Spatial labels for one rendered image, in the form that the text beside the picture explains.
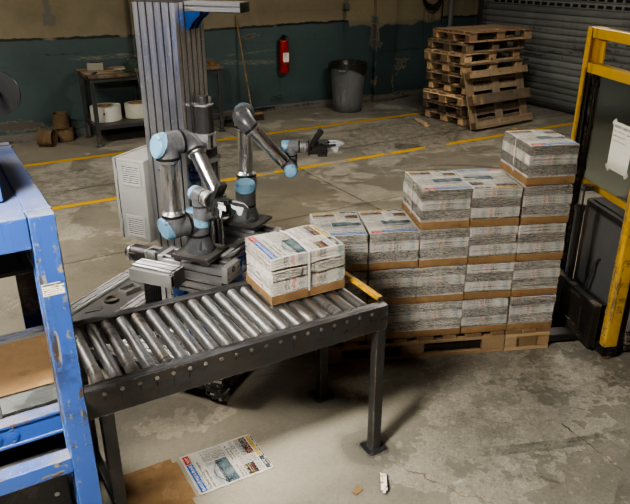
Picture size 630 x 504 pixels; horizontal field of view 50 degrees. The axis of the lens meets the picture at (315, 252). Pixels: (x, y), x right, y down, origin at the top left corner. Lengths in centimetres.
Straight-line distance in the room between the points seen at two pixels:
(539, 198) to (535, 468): 146
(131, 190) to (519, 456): 243
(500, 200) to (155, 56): 199
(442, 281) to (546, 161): 88
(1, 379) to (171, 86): 164
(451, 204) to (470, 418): 115
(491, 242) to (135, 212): 201
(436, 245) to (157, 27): 187
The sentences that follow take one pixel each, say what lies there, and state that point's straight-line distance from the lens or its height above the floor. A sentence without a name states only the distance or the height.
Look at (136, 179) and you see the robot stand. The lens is 376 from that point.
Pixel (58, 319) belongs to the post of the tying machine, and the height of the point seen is 121.
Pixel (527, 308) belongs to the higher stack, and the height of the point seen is 28.
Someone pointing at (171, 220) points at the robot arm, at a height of 104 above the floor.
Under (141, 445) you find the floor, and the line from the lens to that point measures 356.
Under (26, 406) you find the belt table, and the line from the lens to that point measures 257.
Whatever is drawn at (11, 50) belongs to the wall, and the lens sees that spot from 958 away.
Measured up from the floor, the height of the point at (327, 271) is 91.
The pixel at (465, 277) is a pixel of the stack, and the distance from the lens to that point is 401.
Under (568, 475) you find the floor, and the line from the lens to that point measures 351.
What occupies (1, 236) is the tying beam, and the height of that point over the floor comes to 151.
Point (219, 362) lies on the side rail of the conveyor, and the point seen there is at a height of 76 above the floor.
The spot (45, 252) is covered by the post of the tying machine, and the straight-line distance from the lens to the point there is 208.
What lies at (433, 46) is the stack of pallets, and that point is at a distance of 1042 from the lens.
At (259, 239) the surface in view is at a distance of 308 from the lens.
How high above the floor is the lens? 221
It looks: 24 degrees down
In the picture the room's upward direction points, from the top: straight up
